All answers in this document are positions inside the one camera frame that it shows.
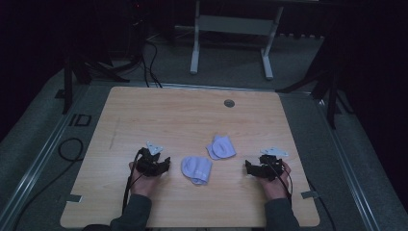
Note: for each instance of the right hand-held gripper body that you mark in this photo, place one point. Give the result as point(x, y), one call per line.
point(270, 165)

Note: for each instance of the person's left hand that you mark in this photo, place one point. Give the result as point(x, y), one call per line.
point(144, 184)

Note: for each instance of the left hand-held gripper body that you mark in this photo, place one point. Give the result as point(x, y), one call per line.
point(147, 163)

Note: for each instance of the round table grommet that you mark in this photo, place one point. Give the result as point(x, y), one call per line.
point(229, 103)

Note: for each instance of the black tripod stand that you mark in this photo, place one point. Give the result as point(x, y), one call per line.
point(332, 96)
point(68, 86)

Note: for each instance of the light blue sock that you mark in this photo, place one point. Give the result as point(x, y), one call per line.
point(222, 147)
point(197, 169)

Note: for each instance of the white metal table frame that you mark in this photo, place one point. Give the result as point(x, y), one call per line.
point(235, 25)

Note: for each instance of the black tape floor marking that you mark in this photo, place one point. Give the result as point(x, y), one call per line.
point(80, 120)

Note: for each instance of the person's right hand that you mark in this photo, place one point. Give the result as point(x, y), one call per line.
point(275, 187)

